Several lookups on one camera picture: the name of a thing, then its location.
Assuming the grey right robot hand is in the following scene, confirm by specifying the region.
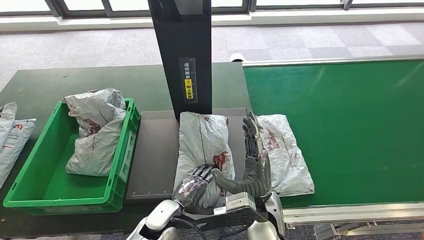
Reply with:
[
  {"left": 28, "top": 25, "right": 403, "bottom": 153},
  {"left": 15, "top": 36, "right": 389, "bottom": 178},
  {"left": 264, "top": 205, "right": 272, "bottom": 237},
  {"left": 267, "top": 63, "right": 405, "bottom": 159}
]
[{"left": 211, "top": 110, "right": 273, "bottom": 200}]

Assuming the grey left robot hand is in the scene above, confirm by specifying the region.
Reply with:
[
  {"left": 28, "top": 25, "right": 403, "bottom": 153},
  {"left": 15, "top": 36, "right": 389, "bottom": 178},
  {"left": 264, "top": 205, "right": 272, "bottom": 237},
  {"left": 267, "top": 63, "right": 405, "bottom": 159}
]
[{"left": 172, "top": 164, "right": 218, "bottom": 215}]

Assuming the knotted grey red-print parcel bag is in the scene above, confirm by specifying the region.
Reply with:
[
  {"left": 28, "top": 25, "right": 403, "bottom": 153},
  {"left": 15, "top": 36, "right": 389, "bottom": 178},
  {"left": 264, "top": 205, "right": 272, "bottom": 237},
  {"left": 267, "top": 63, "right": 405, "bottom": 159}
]
[{"left": 256, "top": 114, "right": 316, "bottom": 197}]

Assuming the long grey red-striped parcel bag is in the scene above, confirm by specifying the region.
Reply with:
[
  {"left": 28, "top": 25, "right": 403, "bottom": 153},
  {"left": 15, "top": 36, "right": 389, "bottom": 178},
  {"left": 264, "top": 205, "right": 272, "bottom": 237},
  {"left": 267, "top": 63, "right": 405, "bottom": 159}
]
[{"left": 172, "top": 111, "right": 236, "bottom": 210}]

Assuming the plain grey parcel bag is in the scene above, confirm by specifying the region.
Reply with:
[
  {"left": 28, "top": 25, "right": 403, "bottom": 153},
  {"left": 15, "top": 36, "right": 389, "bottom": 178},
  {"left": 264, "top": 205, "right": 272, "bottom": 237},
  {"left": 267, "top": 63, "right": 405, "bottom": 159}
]
[{"left": 62, "top": 88, "right": 127, "bottom": 177}]

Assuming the black inbound scanner machine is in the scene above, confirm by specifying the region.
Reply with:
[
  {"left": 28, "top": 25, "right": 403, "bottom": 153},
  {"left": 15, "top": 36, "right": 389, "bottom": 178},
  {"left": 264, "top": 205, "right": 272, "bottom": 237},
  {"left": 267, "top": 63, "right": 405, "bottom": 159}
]
[{"left": 125, "top": 0, "right": 253, "bottom": 204}]

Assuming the green conveyor belt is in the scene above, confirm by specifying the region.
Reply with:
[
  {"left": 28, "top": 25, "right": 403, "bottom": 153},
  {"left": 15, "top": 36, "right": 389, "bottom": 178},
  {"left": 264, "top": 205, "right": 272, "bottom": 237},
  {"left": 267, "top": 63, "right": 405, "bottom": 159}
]
[{"left": 243, "top": 59, "right": 424, "bottom": 209}]

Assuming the white parcel bag with text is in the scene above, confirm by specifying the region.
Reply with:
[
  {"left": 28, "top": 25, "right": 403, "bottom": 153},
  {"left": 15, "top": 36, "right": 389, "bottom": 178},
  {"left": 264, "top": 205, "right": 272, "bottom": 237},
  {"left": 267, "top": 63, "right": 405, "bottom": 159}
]
[{"left": 0, "top": 118, "right": 37, "bottom": 188}]

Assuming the plain white parcel bag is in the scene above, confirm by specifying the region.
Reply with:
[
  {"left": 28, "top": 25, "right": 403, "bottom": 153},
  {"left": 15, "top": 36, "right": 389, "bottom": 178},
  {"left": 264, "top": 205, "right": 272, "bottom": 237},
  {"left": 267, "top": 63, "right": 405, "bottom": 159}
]
[{"left": 0, "top": 101, "right": 18, "bottom": 150}]

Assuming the black and yellow ruler sticker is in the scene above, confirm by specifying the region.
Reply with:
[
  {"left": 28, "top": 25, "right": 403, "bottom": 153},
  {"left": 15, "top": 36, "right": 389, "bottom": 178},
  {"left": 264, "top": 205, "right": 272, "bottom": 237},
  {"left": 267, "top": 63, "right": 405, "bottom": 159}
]
[{"left": 178, "top": 57, "right": 199, "bottom": 105}]

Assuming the green plastic crate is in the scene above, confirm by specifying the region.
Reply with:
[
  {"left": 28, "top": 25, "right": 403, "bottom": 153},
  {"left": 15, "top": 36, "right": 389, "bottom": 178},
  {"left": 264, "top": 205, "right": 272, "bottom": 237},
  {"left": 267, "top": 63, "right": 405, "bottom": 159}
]
[{"left": 3, "top": 97, "right": 141, "bottom": 216}]

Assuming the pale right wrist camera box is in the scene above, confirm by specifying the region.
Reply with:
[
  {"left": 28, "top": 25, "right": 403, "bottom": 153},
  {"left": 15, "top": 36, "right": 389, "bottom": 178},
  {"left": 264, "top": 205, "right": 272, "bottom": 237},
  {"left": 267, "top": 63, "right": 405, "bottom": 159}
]
[{"left": 225, "top": 192, "right": 269, "bottom": 223}]

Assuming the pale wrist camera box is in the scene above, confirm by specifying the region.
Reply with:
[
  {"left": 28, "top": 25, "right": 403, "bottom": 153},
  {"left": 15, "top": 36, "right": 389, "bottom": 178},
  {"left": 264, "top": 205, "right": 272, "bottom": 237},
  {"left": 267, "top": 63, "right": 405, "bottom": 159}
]
[
  {"left": 180, "top": 205, "right": 230, "bottom": 233},
  {"left": 225, "top": 192, "right": 269, "bottom": 223}
]

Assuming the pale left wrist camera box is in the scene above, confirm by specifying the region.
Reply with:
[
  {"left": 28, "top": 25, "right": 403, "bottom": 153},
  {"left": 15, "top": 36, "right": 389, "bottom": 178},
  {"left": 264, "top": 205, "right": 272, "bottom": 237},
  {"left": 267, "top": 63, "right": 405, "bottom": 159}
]
[{"left": 180, "top": 205, "right": 230, "bottom": 233}]

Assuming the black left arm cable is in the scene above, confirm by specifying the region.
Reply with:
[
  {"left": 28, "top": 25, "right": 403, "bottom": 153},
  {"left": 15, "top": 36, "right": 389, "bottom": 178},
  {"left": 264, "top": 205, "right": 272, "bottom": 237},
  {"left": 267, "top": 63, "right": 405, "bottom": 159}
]
[{"left": 170, "top": 217, "right": 208, "bottom": 240}]

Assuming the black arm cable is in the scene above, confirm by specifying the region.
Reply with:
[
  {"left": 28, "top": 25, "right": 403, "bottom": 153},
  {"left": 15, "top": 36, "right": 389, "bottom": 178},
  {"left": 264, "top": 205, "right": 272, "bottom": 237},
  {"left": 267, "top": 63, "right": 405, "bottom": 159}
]
[
  {"left": 216, "top": 224, "right": 250, "bottom": 240},
  {"left": 170, "top": 217, "right": 208, "bottom": 240}
]

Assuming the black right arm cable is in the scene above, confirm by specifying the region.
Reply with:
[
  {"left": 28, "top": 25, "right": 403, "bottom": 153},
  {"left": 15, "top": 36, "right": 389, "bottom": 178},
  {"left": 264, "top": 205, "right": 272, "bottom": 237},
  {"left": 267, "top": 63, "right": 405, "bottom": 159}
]
[{"left": 216, "top": 224, "right": 250, "bottom": 240}]

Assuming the dark window frame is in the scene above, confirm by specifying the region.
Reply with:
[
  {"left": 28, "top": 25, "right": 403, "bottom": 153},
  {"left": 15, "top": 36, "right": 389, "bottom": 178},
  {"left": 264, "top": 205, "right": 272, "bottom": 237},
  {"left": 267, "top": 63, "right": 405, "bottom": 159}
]
[{"left": 0, "top": 0, "right": 424, "bottom": 17}]

